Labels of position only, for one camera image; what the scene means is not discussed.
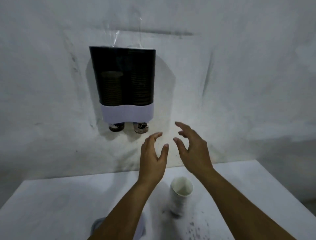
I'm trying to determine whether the person's right forearm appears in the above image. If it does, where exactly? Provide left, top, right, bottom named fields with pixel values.
left=191, top=168, right=298, bottom=240

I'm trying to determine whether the black wall cup dispenser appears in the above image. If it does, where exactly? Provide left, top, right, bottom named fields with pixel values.
left=89, top=46, right=156, bottom=122

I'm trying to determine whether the person's left forearm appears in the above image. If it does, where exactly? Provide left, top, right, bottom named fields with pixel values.
left=87, top=177, right=161, bottom=240

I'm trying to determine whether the stack of brown paper cups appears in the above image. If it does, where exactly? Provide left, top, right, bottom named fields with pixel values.
left=100, top=71, right=125, bottom=133
left=129, top=65, right=152, bottom=134

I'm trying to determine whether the stack of white paper cups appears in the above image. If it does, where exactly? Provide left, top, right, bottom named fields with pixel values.
left=168, top=176, right=194, bottom=218

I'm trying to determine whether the white paper band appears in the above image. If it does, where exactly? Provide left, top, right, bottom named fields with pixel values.
left=100, top=102, right=155, bottom=122

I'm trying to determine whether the person's right hand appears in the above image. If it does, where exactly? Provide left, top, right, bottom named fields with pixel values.
left=173, top=122, right=214, bottom=176

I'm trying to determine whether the person's left hand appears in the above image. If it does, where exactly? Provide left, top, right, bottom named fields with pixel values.
left=138, top=132, right=170, bottom=184

